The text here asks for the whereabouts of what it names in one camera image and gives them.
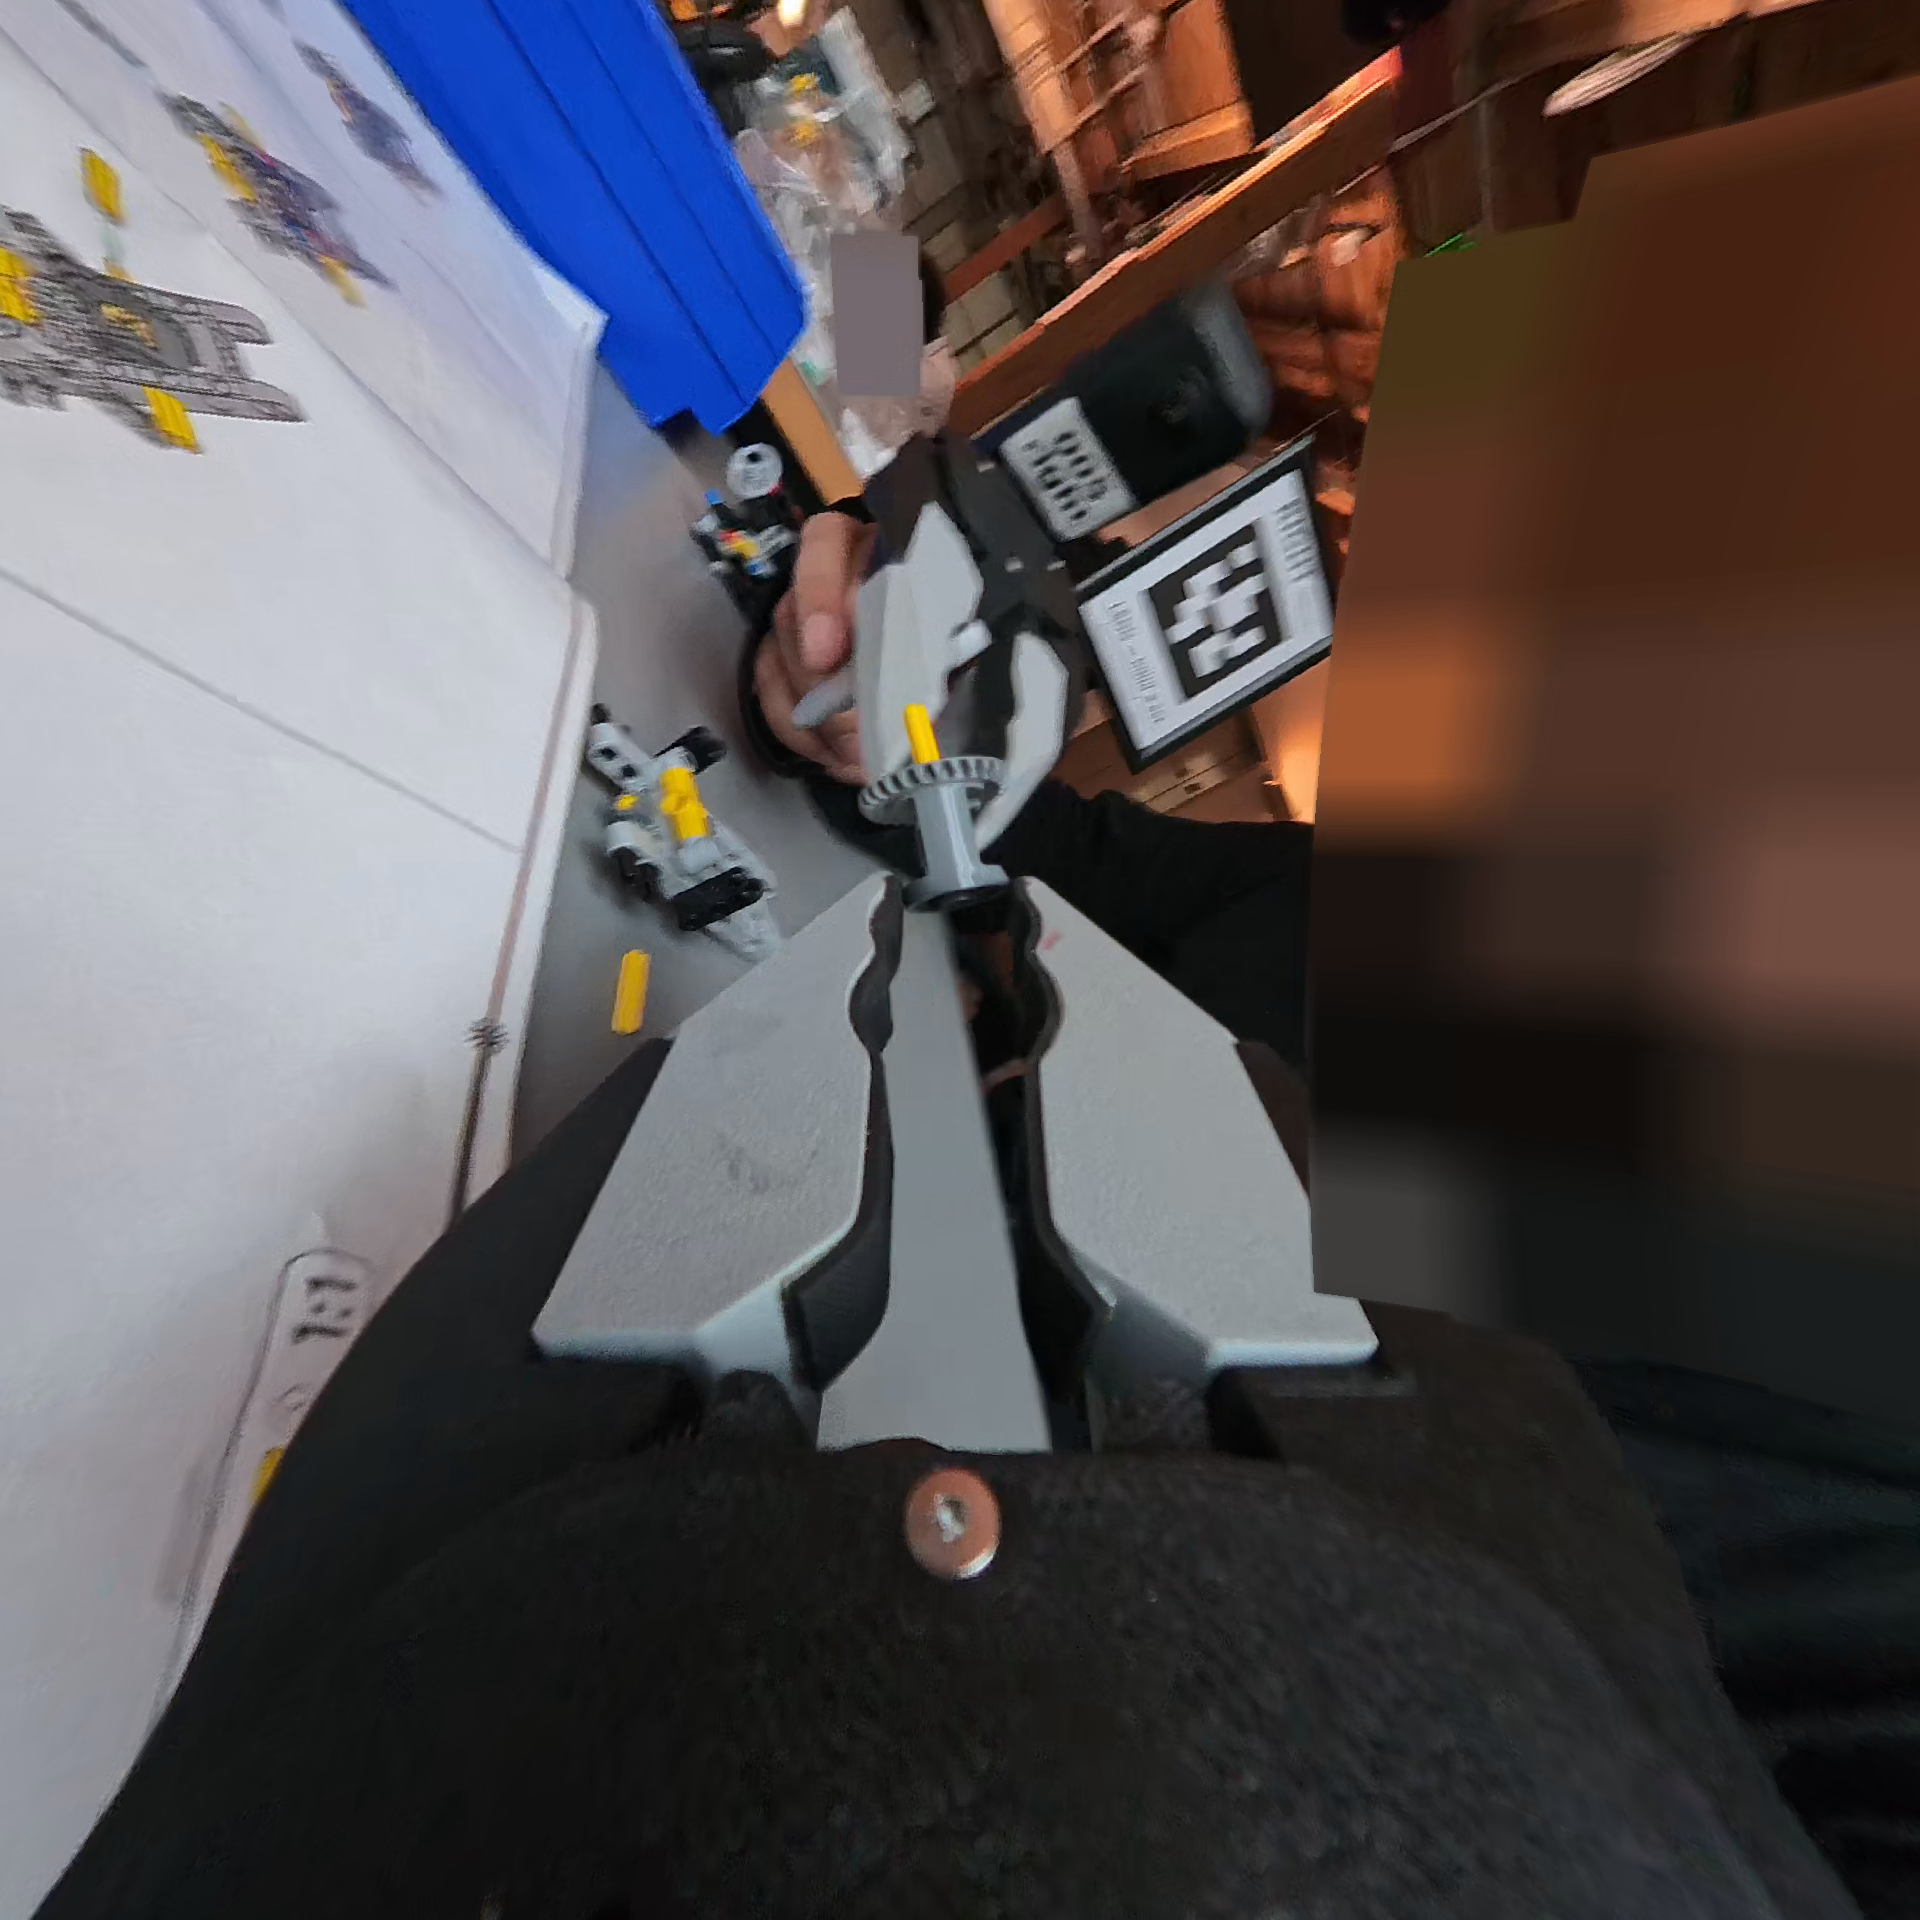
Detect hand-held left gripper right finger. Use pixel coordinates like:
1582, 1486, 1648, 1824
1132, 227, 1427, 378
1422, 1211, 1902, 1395
999, 877, 1383, 1407

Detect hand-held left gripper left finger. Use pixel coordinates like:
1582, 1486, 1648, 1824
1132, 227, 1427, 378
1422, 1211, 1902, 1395
529, 877, 910, 1395

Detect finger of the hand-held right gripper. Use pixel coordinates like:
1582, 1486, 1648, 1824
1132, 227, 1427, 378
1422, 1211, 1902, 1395
957, 623, 1080, 843
851, 505, 995, 794

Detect grey lego differential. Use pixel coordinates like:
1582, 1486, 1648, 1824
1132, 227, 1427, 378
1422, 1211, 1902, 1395
853, 751, 1011, 914

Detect grey lego frame assembly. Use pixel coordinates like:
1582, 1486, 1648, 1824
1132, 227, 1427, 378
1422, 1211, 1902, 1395
586, 705, 790, 969

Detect small black grey lego assembly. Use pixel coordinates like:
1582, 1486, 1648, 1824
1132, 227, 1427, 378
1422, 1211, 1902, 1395
688, 443, 814, 584

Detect white lego instruction booklet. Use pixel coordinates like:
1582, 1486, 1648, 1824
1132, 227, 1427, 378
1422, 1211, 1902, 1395
0, 0, 608, 1920

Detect person's right hand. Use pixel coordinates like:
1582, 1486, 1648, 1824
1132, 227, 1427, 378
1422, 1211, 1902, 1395
756, 513, 875, 772

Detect clear plastic bags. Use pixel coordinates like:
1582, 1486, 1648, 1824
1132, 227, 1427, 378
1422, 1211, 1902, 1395
731, 70, 903, 247

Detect wooden shelf rack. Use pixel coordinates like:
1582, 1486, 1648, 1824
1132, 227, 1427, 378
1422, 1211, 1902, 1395
932, 0, 1920, 451

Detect blue plastic bin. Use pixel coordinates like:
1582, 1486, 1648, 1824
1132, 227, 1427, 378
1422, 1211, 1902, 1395
346, 0, 814, 437

